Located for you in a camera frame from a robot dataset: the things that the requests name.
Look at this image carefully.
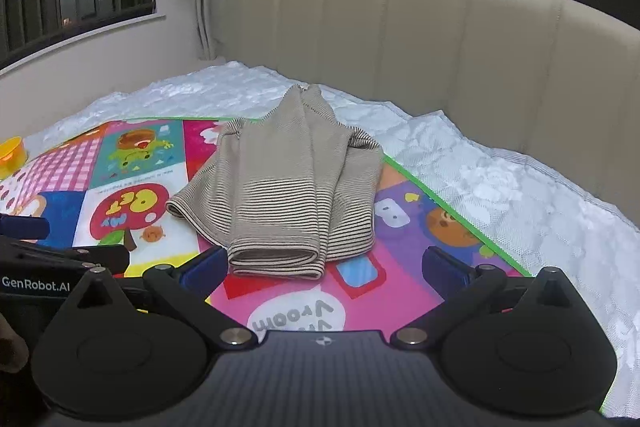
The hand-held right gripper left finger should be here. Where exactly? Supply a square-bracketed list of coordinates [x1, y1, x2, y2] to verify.
[74, 247, 259, 351]

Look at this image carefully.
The colourful printed play mat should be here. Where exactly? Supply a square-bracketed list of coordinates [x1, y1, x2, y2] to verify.
[0, 117, 621, 418]

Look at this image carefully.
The white quilted mattress cover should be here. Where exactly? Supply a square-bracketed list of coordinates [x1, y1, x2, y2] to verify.
[0, 60, 640, 420]

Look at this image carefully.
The person's left hand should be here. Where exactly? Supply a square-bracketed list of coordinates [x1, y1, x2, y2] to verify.
[0, 313, 30, 374]

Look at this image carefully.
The yellow plastic cup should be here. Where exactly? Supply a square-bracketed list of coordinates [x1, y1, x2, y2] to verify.
[0, 136, 26, 178]

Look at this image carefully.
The beige striped sweater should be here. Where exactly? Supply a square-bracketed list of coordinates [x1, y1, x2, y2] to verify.
[165, 83, 385, 281]

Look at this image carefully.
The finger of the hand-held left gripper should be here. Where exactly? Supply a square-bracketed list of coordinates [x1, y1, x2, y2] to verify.
[0, 236, 131, 279]
[0, 214, 52, 242]

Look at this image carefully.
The beige padded headboard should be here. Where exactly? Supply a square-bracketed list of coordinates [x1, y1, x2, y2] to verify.
[212, 0, 640, 229]

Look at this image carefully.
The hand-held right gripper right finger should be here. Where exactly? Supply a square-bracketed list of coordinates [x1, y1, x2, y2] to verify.
[390, 246, 575, 351]

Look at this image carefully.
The beige bed side rail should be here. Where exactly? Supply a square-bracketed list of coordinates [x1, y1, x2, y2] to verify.
[0, 54, 226, 142]

